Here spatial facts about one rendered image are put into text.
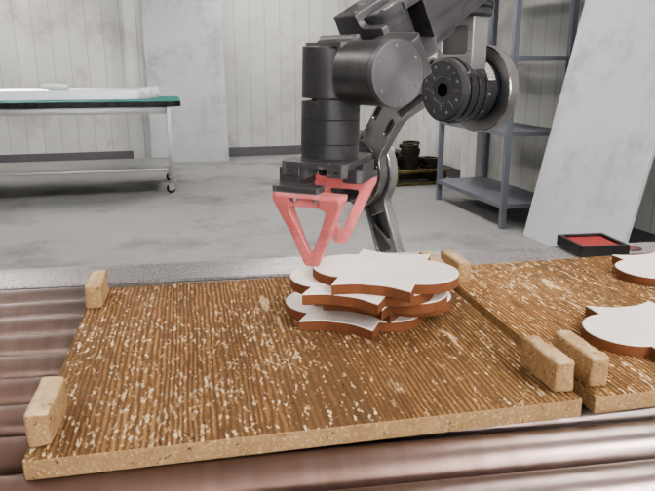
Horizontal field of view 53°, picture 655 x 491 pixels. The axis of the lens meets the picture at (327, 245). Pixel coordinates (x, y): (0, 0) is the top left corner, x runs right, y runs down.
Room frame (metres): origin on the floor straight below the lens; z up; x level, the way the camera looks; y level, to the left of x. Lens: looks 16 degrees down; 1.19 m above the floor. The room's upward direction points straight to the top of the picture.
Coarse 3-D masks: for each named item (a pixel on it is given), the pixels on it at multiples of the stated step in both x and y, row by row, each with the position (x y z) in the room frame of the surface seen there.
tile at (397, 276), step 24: (336, 264) 0.63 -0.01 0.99; (360, 264) 0.63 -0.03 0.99; (384, 264) 0.63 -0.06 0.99; (408, 264) 0.63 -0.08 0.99; (432, 264) 0.63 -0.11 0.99; (336, 288) 0.57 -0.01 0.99; (360, 288) 0.58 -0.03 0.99; (384, 288) 0.57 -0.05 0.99; (408, 288) 0.56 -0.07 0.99; (432, 288) 0.57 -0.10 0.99
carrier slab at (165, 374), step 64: (128, 320) 0.62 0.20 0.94; (192, 320) 0.62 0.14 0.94; (256, 320) 0.62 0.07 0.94; (448, 320) 0.62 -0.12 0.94; (128, 384) 0.48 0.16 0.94; (192, 384) 0.48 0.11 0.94; (256, 384) 0.48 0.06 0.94; (320, 384) 0.48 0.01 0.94; (384, 384) 0.48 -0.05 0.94; (448, 384) 0.48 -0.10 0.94; (512, 384) 0.48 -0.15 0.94; (64, 448) 0.39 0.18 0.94; (128, 448) 0.39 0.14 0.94; (192, 448) 0.40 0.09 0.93; (256, 448) 0.41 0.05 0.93
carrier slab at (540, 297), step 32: (608, 256) 0.85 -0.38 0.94; (480, 288) 0.72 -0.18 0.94; (512, 288) 0.72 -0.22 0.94; (544, 288) 0.72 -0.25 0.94; (576, 288) 0.72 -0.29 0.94; (608, 288) 0.72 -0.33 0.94; (640, 288) 0.72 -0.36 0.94; (512, 320) 0.62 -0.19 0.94; (544, 320) 0.62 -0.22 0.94; (576, 320) 0.62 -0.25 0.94; (608, 352) 0.54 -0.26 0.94; (576, 384) 0.49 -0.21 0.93; (608, 384) 0.48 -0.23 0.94; (640, 384) 0.48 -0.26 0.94
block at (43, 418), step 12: (48, 384) 0.43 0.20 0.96; (60, 384) 0.43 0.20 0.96; (36, 396) 0.41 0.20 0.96; (48, 396) 0.41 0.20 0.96; (60, 396) 0.43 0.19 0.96; (36, 408) 0.40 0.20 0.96; (48, 408) 0.40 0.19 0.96; (60, 408) 0.42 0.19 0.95; (24, 420) 0.39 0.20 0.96; (36, 420) 0.39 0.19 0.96; (48, 420) 0.39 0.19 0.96; (60, 420) 0.42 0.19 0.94; (36, 432) 0.39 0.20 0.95; (48, 432) 0.39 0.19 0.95; (36, 444) 0.39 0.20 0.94
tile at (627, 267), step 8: (616, 256) 0.81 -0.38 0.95; (624, 256) 0.81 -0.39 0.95; (632, 256) 0.81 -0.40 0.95; (640, 256) 0.81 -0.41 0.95; (648, 256) 0.81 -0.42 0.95; (616, 264) 0.78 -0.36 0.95; (624, 264) 0.78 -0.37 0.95; (632, 264) 0.78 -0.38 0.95; (640, 264) 0.78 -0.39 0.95; (648, 264) 0.78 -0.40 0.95; (616, 272) 0.77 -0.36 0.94; (624, 272) 0.75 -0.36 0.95; (632, 272) 0.75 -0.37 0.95; (640, 272) 0.75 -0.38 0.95; (648, 272) 0.75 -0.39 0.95; (624, 280) 0.75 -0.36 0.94; (632, 280) 0.74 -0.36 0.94; (640, 280) 0.73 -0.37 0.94; (648, 280) 0.73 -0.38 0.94
